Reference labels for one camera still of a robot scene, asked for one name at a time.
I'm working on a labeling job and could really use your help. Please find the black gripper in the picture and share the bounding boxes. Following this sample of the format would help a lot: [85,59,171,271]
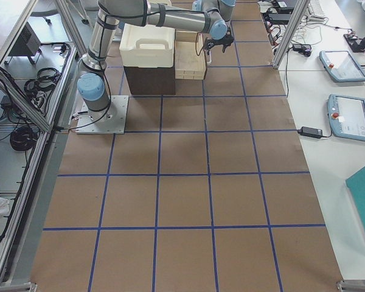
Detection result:
[218,27,234,52]

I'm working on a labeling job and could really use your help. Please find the wooden drawer with white handle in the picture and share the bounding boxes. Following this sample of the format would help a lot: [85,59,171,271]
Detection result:
[175,30,207,80]

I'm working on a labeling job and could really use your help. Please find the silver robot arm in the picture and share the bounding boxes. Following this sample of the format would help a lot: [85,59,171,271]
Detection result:
[77,1,235,127]

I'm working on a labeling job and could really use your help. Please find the dark brown drawer cabinet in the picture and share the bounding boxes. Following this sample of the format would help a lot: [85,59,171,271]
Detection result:
[124,66,176,96]

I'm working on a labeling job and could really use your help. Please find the cream plastic tray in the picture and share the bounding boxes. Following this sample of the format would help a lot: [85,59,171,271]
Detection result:
[119,24,175,68]

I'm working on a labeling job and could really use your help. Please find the upper teach pendant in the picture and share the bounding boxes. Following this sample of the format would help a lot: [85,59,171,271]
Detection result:
[319,50,365,83]

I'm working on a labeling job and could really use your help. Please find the teach pendant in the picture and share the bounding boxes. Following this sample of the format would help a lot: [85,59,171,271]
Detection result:
[327,94,365,142]
[319,50,365,83]

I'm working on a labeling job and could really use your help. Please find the black power adapter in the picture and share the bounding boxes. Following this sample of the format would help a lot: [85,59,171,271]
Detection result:
[297,127,323,139]

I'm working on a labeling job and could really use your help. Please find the lower teach pendant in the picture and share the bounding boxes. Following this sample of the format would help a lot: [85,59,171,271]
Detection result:
[327,94,365,142]

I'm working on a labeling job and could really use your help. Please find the grey electronics box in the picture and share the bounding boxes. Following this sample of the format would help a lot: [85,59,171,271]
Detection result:
[4,22,41,64]

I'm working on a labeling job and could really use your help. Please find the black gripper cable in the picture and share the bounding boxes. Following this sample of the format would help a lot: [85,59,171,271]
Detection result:
[195,32,207,57]

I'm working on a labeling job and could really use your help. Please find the aluminium frame post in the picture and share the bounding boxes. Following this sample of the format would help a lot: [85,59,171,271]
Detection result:
[272,0,310,69]

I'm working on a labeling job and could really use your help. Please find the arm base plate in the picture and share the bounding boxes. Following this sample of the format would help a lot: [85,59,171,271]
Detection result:
[75,95,129,134]

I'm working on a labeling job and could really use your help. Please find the coiled black cables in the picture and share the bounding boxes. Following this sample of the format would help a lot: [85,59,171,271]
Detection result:
[9,42,72,153]

